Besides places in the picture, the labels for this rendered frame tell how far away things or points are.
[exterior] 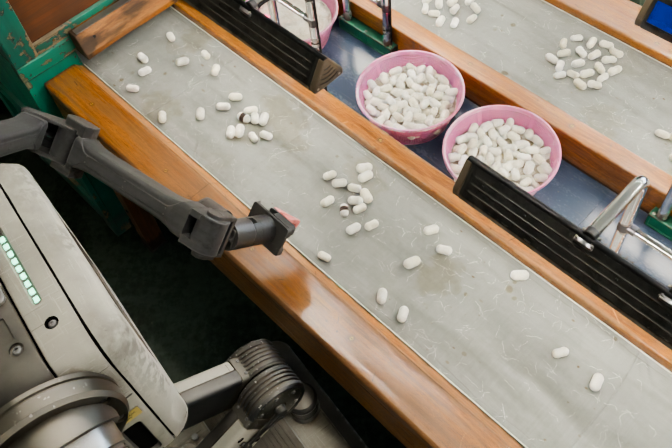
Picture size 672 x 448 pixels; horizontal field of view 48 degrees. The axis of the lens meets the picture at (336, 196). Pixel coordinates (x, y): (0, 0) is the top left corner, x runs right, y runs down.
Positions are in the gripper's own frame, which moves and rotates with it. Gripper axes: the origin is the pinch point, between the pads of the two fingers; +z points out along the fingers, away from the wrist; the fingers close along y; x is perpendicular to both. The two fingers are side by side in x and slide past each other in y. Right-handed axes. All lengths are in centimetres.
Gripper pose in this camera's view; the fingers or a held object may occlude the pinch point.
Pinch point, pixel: (295, 223)
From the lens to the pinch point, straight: 154.0
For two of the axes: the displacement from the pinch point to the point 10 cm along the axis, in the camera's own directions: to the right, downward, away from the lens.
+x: -4.0, 8.2, 4.0
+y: -6.8, -5.6, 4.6
